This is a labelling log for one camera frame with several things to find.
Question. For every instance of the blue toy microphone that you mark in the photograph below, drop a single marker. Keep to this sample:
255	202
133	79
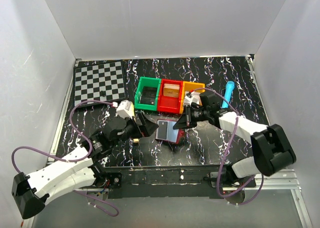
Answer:
229	87

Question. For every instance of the orange plastic bin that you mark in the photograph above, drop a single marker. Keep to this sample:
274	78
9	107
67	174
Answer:
186	87

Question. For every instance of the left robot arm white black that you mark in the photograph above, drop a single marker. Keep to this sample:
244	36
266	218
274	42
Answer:
80	168

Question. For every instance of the red leather card holder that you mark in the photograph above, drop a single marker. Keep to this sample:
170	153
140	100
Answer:
174	136

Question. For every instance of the green plastic bin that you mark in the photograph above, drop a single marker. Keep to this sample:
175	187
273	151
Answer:
146	81

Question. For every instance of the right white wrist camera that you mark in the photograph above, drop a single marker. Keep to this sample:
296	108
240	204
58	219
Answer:
191	98

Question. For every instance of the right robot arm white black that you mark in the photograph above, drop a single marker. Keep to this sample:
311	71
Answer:
271	149

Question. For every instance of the black and grey chessboard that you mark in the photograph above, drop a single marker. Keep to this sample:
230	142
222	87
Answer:
90	79

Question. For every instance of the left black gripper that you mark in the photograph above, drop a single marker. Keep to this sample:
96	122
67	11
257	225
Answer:
140	124

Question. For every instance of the brown card stack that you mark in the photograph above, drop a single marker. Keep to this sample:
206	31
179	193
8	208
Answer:
171	90

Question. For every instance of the black card in green bin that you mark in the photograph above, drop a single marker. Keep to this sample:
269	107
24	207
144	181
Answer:
148	95

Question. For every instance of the black credit card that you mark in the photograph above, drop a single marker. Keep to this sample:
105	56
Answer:
162	130

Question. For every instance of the black chess piece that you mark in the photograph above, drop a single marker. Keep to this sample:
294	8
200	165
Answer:
102	93

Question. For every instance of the red plastic bin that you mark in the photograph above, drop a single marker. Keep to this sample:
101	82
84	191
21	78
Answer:
169	104

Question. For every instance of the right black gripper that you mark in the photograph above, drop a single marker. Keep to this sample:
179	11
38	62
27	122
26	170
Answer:
188	117

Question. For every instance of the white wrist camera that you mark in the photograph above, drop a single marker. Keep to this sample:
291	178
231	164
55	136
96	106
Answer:
126	109
191	98

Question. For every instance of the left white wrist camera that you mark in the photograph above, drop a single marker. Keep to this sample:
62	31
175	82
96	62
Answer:
126	109

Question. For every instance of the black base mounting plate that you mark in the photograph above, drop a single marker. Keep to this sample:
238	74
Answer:
161	181

